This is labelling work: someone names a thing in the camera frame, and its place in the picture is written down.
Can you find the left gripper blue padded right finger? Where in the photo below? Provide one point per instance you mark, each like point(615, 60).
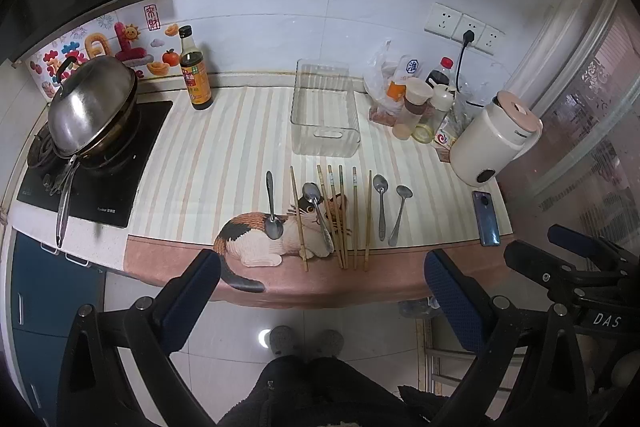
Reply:
point(463, 301)

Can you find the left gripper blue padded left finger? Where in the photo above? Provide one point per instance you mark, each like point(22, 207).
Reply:
point(181, 302)

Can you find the steel spoon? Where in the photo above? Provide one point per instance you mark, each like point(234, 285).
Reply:
point(405, 193)
point(274, 225)
point(380, 185)
point(312, 194)

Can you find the blue kitchen cabinet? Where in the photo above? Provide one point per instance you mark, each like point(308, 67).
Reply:
point(46, 291)

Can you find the blue smartphone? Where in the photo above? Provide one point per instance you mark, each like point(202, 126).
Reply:
point(486, 219)

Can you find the black induction cooktop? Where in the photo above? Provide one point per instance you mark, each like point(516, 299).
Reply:
point(104, 187)

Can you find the person legs and slippers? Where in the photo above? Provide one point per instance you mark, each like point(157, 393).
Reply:
point(323, 390)

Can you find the glass jar yellow rim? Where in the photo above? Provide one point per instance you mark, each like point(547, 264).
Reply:
point(437, 107)

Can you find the small printed packet box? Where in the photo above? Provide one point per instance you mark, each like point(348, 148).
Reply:
point(450, 130)

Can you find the steel wok with lid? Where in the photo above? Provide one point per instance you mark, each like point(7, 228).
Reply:
point(85, 117)

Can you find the clear plastic organizer bin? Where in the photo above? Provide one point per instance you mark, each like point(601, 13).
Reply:
point(324, 117)

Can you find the red cap dark bottle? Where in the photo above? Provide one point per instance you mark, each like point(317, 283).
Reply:
point(440, 76)

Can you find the plastic bag with food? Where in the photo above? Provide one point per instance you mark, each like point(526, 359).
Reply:
point(376, 80)

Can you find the white blue logo bottle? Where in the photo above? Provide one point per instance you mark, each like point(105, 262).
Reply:
point(406, 74)

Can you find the dark soy sauce bottle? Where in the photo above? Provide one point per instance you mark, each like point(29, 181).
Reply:
point(194, 71)

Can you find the colourful wall stickers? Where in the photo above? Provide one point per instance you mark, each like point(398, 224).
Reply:
point(142, 36)

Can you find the white wall socket strip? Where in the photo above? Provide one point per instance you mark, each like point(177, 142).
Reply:
point(452, 24)

